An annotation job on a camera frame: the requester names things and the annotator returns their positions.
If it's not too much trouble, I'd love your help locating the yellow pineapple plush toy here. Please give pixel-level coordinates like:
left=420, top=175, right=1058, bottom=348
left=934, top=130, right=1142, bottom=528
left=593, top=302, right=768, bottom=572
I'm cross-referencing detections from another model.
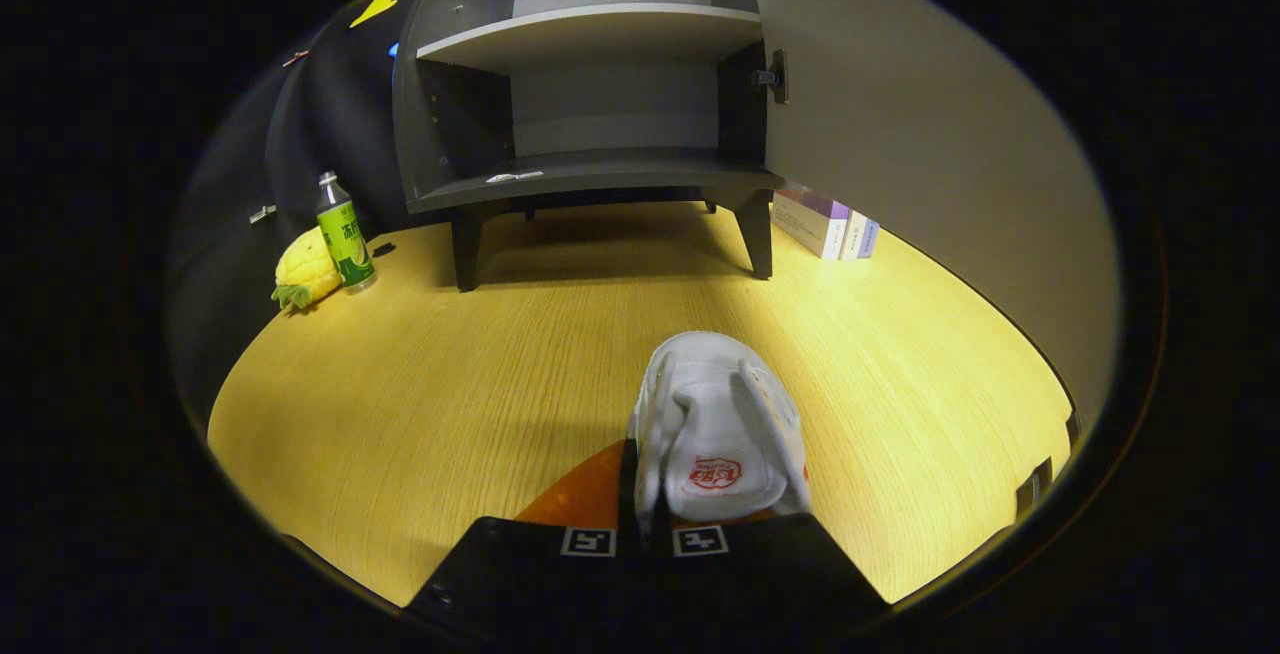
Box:
left=271, top=227, right=344, bottom=313

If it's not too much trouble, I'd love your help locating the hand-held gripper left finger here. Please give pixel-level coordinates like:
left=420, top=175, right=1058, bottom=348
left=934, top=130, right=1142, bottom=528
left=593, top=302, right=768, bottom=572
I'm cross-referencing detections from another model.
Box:
left=403, top=439, right=651, bottom=640

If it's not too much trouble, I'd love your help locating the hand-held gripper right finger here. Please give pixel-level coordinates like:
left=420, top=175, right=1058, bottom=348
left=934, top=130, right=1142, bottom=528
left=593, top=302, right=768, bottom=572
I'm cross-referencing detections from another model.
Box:
left=652, top=464, right=893, bottom=635

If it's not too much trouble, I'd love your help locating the grey shoe cabinet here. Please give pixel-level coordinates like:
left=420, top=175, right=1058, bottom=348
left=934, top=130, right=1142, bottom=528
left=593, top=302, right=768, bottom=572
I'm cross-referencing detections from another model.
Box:
left=392, top=0, right=791, bottom=293

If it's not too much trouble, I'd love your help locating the black backdrop cloth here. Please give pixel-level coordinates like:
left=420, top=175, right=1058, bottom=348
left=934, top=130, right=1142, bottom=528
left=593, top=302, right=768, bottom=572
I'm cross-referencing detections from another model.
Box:
left=170, top=0, right=441, bottom=415

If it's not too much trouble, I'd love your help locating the beige shoe cabinet door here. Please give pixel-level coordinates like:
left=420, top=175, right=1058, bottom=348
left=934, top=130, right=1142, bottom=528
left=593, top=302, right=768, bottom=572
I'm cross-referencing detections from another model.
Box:
left=733, top=0, right=1123, bottom=430

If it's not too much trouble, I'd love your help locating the white shoe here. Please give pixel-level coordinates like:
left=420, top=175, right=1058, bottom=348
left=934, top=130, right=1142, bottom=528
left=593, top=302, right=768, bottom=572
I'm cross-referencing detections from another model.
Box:
left=628, top=331, right=811, bottom=535

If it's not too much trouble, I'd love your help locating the green label drink bottle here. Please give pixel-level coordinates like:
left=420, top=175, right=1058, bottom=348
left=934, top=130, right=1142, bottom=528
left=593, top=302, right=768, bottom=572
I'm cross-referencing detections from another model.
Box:
left=316, top=171, right=378, bottom=291

